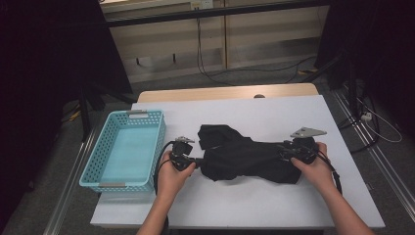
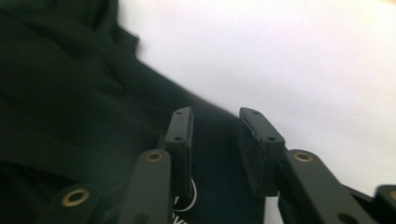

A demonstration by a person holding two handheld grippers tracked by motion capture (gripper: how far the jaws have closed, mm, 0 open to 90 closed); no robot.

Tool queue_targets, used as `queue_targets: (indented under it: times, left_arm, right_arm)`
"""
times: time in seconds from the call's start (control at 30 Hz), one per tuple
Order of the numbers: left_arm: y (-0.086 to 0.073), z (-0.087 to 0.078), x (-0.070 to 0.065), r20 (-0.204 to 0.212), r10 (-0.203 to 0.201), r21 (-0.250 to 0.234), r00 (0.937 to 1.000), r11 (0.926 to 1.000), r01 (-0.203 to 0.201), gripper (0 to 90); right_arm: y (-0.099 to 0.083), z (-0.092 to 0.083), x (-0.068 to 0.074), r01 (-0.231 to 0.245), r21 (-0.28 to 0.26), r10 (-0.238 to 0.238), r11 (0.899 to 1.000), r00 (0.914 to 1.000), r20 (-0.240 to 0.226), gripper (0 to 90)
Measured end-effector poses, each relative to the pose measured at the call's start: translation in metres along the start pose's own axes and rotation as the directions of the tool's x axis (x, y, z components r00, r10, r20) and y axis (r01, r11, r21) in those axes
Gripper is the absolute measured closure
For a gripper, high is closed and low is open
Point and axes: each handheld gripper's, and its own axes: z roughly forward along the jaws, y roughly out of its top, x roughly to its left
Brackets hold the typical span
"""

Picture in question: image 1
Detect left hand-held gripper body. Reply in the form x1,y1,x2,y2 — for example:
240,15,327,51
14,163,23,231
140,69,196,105
169,135,197,172

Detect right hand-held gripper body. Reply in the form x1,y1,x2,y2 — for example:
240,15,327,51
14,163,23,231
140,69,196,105
282,126,328,165

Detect black pants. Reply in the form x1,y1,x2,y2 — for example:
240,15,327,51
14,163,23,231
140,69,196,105
197,123,302,185

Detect light blue plastic basket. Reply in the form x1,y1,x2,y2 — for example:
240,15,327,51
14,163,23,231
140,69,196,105
78,109,167,194

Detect person's right hand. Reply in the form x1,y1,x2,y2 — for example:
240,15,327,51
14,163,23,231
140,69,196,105
290,141,336,194

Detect person's left hand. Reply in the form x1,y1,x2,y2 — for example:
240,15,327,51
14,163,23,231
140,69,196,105
157,150,197,197

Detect wooden table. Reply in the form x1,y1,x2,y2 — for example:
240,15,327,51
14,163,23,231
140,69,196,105
136,82,320,104

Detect black stand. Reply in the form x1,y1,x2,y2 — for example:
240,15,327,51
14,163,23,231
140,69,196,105
77,82,138,143
301,52,360,112

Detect black curtain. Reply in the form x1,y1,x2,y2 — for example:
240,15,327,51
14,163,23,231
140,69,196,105
314,0,415,131
0,0,133,210

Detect left hand-held gripper cable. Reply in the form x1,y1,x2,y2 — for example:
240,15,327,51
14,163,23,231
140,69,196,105
153,140,177,229

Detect hand-held gripper cable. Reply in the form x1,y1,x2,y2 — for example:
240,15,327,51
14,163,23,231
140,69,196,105
153,140,177,229
317,151,343,196

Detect right hand-held gripper cable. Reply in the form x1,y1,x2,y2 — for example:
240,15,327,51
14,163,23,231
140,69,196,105
317,151,343,196

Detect black floor cable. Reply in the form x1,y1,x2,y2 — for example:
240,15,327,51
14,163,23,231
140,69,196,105
337,94,381,155

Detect aluminium floor rail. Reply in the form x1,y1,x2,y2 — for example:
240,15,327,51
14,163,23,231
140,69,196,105
331,87,415,213
43,126,99,235

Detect white cable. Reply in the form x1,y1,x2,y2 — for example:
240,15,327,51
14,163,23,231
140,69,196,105
356,97,404,144

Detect black power cable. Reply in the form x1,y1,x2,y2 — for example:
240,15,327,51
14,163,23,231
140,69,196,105
195,16,317,86

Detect white wall socket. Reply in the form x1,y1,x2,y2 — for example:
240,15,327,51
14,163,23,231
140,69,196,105
190,0,214,10

